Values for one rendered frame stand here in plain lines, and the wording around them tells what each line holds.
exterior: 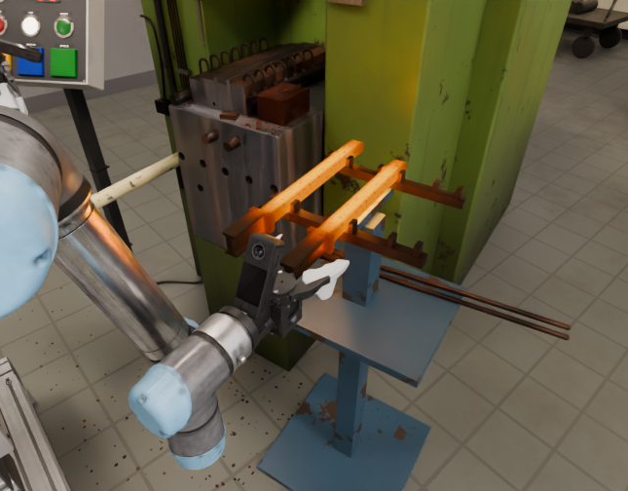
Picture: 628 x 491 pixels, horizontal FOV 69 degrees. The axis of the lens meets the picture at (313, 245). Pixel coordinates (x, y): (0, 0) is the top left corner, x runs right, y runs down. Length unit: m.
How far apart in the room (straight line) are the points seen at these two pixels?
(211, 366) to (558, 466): 1.32
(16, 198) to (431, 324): 0.81
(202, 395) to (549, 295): 1.85
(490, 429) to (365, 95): 1.12
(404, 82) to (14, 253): 0.94
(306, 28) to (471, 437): 1.44
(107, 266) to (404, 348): 0.59
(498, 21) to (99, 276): 1.26
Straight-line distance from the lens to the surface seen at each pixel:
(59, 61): 1.54
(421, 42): 1.13
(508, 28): 1.53
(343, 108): 1.26
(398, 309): 1.03
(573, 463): 1.75
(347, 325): 0.98
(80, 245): 0.58
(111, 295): 0.62
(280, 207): 0.83
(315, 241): 0.74
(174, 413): 0.57
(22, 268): 0.40
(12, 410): 1.62
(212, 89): 1.33
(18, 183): 0.41
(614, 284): 2.45
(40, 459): 1.51
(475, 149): 1.64
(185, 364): 0.58
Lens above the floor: 1.39
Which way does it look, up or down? 38 degrees down
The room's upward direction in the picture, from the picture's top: straight up
